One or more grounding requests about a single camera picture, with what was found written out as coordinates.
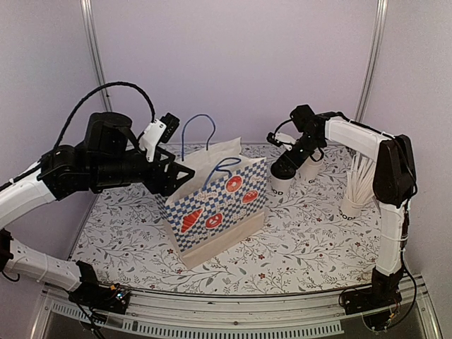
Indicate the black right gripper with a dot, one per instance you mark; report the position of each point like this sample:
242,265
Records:
297,162

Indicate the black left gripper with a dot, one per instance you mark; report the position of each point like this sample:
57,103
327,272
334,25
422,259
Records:
167,186

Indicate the black plastic cup lid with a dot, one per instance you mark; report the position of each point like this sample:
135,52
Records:
282,171

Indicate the white paper cup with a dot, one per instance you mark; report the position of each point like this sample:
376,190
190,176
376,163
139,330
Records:
279,188
309,170

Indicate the blue checkered paper bag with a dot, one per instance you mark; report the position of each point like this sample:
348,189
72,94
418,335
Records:
220,206

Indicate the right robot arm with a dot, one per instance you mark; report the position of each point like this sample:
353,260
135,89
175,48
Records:
383,168

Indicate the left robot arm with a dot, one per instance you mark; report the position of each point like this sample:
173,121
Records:
109,156

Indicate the white paper-wrapped straws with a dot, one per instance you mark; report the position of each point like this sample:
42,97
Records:
360,178

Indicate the white cup holding straws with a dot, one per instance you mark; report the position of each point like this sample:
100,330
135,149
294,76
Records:
349,210

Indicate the floral patterned table mat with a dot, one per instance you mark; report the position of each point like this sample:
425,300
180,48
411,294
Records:
305,245

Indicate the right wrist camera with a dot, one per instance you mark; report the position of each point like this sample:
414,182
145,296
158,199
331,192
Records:
281,140

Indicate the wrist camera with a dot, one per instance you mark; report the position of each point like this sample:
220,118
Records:
157,132
281,140

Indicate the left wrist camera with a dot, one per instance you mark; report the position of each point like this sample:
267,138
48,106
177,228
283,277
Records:
157,132

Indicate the right aluminium frame post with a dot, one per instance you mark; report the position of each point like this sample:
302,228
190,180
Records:
376,43

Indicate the aluminium frame post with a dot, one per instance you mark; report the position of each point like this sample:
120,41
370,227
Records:
376,43
91,36

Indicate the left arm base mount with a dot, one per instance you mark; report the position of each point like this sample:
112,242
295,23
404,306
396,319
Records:
114,298

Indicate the left aluminium frame post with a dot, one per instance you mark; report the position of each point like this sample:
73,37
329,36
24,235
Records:
91,36

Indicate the aluminium front rail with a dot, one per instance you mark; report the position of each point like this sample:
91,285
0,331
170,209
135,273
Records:
303,315

